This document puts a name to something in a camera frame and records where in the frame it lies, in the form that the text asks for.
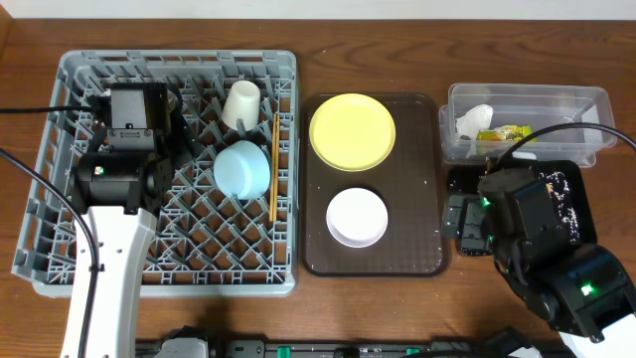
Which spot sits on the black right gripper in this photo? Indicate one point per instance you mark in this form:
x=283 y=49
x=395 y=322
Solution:
x=473 y=231

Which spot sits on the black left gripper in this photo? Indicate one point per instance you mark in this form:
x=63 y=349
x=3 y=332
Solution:
x=175 y=127

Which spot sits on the wooden chopsticks pair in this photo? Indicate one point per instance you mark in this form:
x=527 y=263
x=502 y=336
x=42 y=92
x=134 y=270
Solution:
x=274 y=169

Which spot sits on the green pandan cake wrapper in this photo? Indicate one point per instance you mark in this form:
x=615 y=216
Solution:
x=506 y=133

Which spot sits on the white tissue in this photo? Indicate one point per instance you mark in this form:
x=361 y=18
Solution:
x=474 y=121

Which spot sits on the white bowl with food residue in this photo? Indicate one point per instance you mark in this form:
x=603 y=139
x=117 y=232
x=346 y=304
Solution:
x=357 y=218

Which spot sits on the yellow plate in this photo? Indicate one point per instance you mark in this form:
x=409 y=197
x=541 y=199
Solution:
x=352 y=132

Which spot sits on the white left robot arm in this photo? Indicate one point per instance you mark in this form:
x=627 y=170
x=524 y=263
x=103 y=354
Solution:
x=117 y=189

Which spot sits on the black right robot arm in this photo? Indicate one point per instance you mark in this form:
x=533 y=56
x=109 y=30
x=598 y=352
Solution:
x=533 y=219

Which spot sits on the grey dishwasher rack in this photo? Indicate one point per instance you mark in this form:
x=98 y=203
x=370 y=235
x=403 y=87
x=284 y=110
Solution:
x=207 y=244

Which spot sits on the light blue bowl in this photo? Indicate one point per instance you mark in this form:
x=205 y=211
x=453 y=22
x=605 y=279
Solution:
x=242 y=171

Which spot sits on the dark brown serving tray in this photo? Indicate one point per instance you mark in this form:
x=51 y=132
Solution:
x=408 y=181

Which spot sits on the white plastic cup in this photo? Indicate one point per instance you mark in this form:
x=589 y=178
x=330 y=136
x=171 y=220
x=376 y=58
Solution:
x=242 y=103

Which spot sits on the spilled rice and nuts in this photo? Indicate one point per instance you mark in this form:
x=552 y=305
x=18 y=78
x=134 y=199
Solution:
x=561 y=196

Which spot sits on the clear plastic bin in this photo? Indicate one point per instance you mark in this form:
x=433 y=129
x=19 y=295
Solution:
x=538 y=106

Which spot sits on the black plastic bin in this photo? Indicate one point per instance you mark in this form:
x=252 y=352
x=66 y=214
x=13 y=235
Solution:
x=465 y=178

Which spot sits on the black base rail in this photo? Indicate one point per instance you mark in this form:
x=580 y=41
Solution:
x=191 y=342

